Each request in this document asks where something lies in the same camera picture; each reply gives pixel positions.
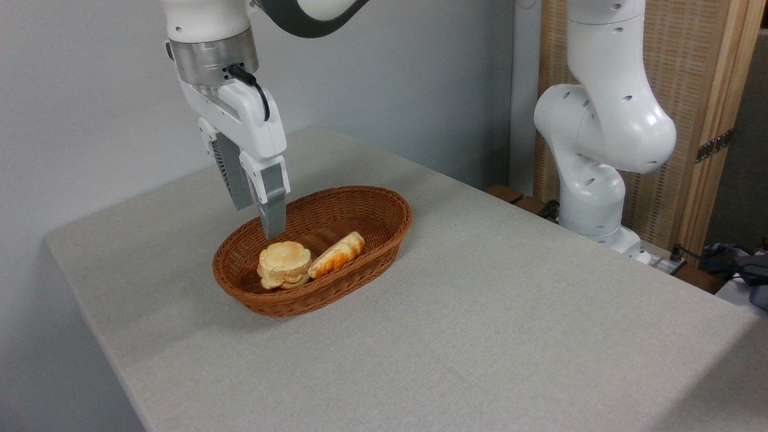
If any wooden woven folding screen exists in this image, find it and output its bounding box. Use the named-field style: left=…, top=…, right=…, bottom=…
left=533, top=0, right=768, bottom=260

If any long golden bread loaf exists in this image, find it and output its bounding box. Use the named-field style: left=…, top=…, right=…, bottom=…
left=307, top=231, right=366, bottom=280

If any dark grey bag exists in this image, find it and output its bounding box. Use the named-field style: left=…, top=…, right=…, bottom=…
left=703, top=241, right=768, bottom=311

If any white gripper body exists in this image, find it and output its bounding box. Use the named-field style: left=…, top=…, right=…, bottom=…
left=178, top=77, right=288, bottom=162

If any brown wooden platform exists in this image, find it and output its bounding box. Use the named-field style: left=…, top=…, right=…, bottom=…
left=484, top=184, right=728, bottom=295

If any brown wicker basket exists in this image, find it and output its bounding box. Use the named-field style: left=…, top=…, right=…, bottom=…
left=212, top=185, right=413, bottom=318

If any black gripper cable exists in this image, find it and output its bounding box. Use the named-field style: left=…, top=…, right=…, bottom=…
left=227, top=64, right=271, bottom=122

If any round pale bread roll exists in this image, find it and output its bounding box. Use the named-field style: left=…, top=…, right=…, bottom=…
left=257, top=241, right=313, bottom=291

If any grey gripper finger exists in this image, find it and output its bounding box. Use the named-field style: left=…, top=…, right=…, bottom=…
left=239, top=151, right=291, bottom=241
left=199, top=118, right=255, bottom=211

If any white power strip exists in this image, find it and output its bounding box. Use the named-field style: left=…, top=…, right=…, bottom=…
left=635, top=248, right=688, bottom=277

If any dark metal screen hinge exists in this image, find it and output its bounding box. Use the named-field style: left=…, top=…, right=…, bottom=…
left=695, top=128, right=734, bottom=164

